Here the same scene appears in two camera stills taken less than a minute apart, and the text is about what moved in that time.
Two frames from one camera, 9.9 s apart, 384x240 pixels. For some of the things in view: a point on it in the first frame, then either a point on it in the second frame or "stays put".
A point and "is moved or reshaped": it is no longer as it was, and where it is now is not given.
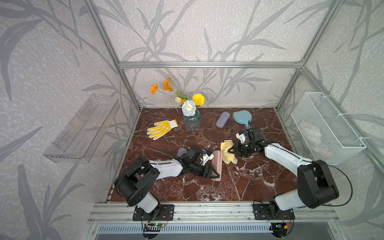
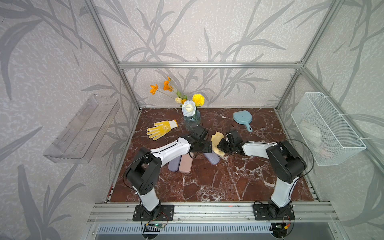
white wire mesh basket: [329, 138] stays put
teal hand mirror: [243, 117] stays put
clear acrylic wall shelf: [79, 139] stays put
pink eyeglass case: [217, 163] is moved or reshaped
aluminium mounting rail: [208, 212] stays put
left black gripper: [208, 173] -> [207, 147]
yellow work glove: [162, 128] stays put
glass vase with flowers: [191, 115] stays put
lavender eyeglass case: [223, 119] -> [212, 157]
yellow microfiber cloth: [228, 157] -> [215, 140]
